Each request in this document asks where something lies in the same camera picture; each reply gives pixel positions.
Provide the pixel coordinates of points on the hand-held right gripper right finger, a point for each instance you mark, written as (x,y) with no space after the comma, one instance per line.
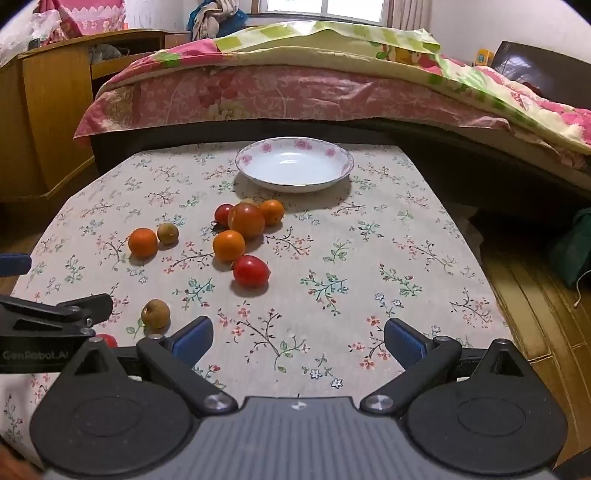
(406,344)

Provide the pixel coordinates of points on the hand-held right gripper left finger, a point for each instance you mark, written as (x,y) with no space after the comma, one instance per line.
(194,340)

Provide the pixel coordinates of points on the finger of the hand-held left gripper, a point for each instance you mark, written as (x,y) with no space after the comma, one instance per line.
(14,265)
(69,314)

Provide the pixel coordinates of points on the small red tomato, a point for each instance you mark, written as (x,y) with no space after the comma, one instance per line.
(222,214)
(107,340)
(250,271)

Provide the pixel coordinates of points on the small brown round fruit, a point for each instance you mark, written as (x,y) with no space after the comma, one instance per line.
(247,201)
(155,314)
(167,233)

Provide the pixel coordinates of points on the orange tangerine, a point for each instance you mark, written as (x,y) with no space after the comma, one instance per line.
(272,212)
(228,245)
(142,242)

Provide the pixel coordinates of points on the large red-green tomato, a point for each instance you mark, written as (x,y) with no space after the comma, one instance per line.
(246,220)

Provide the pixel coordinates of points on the white floral rimmed plate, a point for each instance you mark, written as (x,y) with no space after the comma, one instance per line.
(295,166)

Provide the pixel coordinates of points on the floral beige tablecloth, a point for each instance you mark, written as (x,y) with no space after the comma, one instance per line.
(323,258)

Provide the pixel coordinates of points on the wooden desk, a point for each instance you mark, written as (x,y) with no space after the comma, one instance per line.
(51,115)

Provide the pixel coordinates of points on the dark green bag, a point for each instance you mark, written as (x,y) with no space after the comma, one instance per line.
(575,251)

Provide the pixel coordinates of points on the clear plastic bag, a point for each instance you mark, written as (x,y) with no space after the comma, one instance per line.
(18,39)

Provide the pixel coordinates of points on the grey cloth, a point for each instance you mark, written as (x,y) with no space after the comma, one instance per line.
(104,51)

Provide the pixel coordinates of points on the pink lace-trimmed cloth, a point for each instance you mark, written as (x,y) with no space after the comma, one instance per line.
(87,14)

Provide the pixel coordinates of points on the pink green patchwork quilt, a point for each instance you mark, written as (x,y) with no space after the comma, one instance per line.
(323,50)

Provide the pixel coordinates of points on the dark brown headboard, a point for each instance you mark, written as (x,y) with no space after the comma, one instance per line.
(531,64)

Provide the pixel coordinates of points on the hanging blue beige clothes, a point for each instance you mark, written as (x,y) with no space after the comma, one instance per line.
(210,21)

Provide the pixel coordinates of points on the beige curtain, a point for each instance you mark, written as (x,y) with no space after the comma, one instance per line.
(408,14)

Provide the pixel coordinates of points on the window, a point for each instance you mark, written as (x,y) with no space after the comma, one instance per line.
(323,9)

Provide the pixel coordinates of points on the dark bed frame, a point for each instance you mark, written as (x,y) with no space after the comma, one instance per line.
(438,152)

